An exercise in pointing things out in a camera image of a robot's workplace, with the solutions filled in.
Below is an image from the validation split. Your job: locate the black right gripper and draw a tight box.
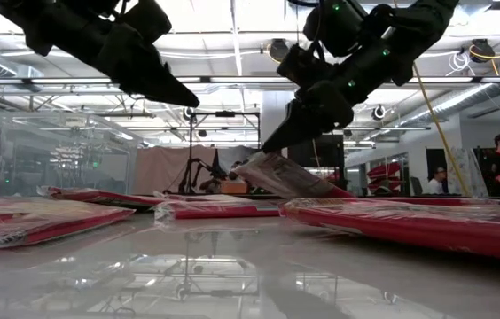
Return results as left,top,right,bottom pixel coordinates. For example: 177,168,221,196
262,42,404,154

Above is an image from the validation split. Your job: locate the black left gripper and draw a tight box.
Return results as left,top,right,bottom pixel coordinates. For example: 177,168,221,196
97,22,201,109

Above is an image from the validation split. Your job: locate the red popcorn bag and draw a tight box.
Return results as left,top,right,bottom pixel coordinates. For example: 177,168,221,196
230,152,356,200
35,184,168,210
279,197,500,266
153,193,283,222
0,196,137,253

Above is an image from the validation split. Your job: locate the black monitor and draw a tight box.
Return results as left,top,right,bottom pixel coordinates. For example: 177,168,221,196
286,133,346,169

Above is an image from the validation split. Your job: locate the white curtain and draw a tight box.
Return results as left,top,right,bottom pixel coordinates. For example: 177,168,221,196
216,145,261,166

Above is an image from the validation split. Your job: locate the pink curtain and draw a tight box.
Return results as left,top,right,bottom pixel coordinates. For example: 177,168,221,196
133,144,216,196

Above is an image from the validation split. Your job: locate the black ceiling device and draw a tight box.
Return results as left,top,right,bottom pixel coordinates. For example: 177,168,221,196
469,38,496,64
269,38,291,63

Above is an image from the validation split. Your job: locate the orange box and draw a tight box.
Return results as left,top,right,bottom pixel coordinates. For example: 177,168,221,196
220,180,249,195

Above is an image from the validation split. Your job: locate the red storage rack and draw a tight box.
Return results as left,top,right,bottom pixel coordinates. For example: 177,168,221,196
366,161,404,195

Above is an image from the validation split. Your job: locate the clear plastic bin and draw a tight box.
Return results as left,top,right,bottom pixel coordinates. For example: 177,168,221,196
0,110,141,198

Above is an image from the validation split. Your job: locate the white patterned cloth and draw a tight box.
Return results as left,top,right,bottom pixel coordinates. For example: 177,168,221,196
447,147,489,198

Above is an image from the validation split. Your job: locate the black camera rig frame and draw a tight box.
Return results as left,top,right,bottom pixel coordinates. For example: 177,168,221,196
186,110,262,196

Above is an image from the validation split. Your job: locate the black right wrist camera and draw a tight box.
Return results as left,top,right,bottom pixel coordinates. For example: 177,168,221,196
276,43,336,88

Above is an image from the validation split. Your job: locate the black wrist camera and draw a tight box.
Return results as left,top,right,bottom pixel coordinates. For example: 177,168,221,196
119,0,174,45
276,43,336,88

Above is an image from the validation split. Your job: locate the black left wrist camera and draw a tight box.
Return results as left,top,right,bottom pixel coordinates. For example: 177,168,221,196
119,0,174,45

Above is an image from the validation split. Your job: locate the yellow hanging cable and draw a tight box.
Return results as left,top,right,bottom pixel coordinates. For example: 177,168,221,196
410,61,472,197

